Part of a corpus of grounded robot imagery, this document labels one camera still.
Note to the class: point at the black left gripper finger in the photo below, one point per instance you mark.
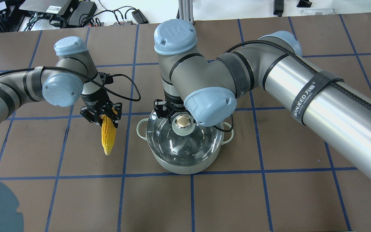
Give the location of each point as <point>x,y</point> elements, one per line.
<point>97,119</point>
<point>115,116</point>

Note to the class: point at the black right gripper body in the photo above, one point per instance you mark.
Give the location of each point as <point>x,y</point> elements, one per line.
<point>160,109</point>

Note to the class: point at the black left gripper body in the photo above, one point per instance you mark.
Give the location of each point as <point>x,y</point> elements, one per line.
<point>94,99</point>

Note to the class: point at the glass pot lid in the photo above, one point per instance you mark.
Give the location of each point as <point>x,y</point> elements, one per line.
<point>182,142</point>

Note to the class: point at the aluminium frame post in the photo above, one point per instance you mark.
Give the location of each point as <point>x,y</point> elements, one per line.
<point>185,11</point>

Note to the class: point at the yellow corn cob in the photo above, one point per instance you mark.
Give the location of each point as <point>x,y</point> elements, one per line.
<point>108,133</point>

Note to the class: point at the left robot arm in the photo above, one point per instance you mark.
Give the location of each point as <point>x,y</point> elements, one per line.
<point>74,76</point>

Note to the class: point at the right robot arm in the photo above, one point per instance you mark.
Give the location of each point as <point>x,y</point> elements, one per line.
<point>318,99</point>

